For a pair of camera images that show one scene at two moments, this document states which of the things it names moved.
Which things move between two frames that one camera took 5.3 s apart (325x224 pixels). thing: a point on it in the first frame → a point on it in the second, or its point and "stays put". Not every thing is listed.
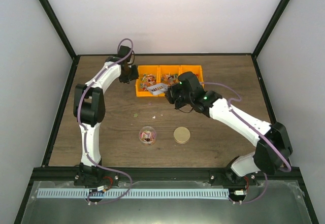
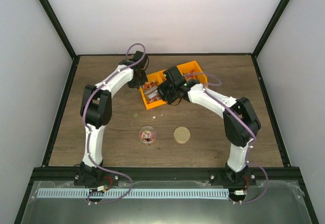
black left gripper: [134, 75] → [143, 80]
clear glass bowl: [147, 135] stays put
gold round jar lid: [182, 134] stays put
